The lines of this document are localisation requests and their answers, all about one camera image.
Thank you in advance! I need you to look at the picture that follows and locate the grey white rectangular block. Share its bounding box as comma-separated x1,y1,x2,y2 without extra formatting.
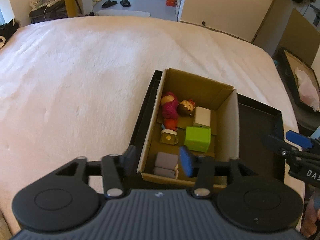
153,152,178,179

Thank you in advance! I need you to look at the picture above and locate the lime green hexagonal box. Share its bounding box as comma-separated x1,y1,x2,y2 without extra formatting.
184,126,211,152

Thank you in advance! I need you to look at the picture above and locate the right human hand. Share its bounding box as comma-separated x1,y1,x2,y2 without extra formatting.
300,194,319,238

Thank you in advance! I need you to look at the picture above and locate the brown cardboard box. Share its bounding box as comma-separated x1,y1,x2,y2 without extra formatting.
137,68,240,186

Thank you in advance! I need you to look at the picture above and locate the black slipper left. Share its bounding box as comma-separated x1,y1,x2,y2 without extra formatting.
101,0,118,9

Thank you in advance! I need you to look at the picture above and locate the black slipper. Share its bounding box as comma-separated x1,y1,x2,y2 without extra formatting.
120,0,131,8
101,0,118,9

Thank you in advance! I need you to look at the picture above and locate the white floor mat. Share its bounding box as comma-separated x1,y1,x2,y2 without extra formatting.
95,9,151,18

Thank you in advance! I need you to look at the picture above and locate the white power adapter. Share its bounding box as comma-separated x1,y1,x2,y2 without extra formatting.
193,106,211,127

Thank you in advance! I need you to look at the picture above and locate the black slipper right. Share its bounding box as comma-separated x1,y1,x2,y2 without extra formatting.
120,0,131,8

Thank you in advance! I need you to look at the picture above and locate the black white garment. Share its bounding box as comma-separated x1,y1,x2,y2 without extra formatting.
0,18,20,49

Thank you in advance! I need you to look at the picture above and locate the black shallow tray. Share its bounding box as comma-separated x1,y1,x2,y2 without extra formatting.
140,79,285,181

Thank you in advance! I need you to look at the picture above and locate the small glass jar toy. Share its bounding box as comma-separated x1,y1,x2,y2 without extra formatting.
160,129,178,145

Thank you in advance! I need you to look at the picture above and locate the pink monster figurine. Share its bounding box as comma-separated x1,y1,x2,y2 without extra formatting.
160,92,179,132

